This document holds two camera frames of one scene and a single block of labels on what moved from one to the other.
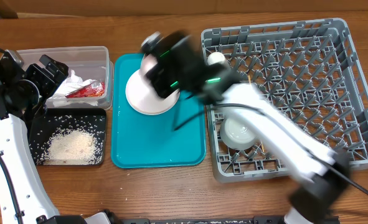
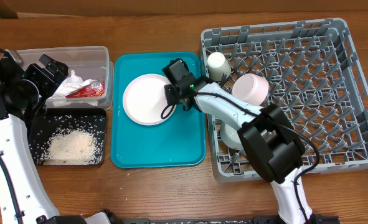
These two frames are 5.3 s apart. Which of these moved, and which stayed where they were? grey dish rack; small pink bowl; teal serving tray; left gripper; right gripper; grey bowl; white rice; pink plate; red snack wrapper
Moved: right gripper; small pink bowl; pink plate
Stayed: teal serving tray; white rice; left gripper; red snack wrapper; grey bowl; grey dish rack
